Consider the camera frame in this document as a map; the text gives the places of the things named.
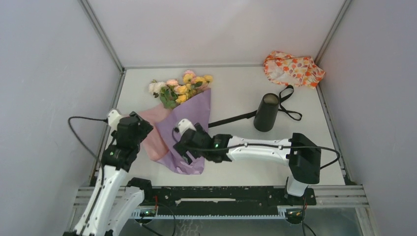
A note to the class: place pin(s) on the flower bouquet purple paper wrap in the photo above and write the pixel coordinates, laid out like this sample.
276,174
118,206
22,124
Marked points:
182,115

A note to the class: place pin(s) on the aluminium corner frame profile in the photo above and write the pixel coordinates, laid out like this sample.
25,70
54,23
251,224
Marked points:
94,20

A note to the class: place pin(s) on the orange floral fabric bag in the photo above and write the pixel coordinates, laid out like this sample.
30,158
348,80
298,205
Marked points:
289,70

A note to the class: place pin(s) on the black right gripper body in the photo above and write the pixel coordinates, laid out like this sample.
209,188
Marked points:
183,150

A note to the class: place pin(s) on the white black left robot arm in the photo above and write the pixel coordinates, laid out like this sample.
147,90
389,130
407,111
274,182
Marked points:
102,216

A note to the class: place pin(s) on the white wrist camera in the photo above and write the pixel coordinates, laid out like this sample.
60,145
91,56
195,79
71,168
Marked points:
113,118
183,125

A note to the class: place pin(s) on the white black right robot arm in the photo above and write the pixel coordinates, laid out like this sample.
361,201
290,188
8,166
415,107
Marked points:
298,153

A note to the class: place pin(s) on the dark cylindrical vase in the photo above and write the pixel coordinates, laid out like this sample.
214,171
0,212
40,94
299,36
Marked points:
266,114

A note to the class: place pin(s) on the white slotted cable duct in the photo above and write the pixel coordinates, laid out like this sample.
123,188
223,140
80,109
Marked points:
137,214

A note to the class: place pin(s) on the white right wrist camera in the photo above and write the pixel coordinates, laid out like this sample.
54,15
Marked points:
183,125

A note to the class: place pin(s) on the pink wrapping paper sheet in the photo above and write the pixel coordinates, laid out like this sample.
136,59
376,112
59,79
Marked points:
153,144

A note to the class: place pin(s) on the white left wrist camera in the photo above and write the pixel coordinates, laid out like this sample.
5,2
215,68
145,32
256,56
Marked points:
113,118

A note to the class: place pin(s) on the black ribbon with gold text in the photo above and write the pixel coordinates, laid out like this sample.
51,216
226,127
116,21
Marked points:
285,94

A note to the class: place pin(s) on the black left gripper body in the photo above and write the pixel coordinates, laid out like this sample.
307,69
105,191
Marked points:
144,128

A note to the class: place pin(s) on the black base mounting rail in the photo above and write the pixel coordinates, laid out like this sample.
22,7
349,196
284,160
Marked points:
224,199

